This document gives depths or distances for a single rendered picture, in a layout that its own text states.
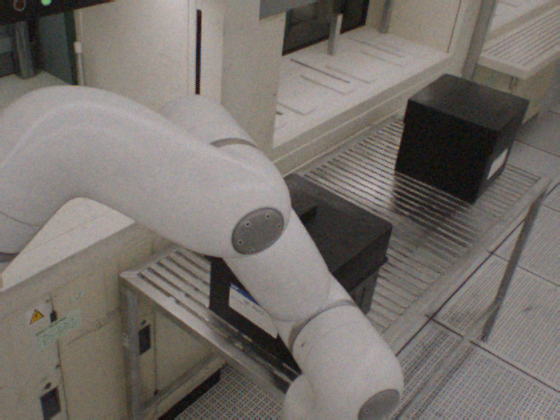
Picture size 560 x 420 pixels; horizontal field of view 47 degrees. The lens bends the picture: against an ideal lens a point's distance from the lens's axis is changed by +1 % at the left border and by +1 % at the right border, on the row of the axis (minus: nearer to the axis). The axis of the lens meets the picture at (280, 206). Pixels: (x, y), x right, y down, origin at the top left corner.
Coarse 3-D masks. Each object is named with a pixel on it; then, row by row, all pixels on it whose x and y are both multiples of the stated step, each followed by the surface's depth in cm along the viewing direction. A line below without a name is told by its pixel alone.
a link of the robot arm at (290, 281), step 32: (192, 96) 69; (192, 128) 63; (224, 128) 63; (288, 224) 73; (256, 256) 72; (288, 256) 72; (320, 256) 79; (256, 288) 74; (288, 288) 74; (320, 288) 78; (288, 320) 81
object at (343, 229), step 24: (312, 192) 146; (312, 216) 137; (336, 216) 139; (360, 216) 140; (336, 240) 132; (360, 240) 133; (384, 240) 138; (216, 264) 137; (336, 264) 126; (360, 264) 133
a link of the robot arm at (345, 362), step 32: (320, 320) 89; (352, 320) 89; (320, 352) 87; (352, 352) 85; (384, 352) 86; (320, 384) 86; (352, 384) 83; (384, 384) 83; (288, 416) 98; (320, 416) 87; (352, 416) 84; (384, 416) 86
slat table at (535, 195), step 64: (384, 128) 230; (384, 192) 196; (512, 192) 202; (192, 256) 163; (448, 256) 172; (512, 256) 231; (128, 320) 161; (192, 320) 144; (384, 320) 150; (128, 384) 176; (256, 384) 135
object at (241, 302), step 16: (224, 272) 138; (224, 288) 140; (240, 288) 136; (368, 288) 145; (224, 304) 143; (240, 304) 138; (256, 304) 135; (368, 304) 149; (240, 320) 141; (256, 320) 137; (256, 336) 139; (272, 336) 136; (272, 352) 138; (288, 352) 134
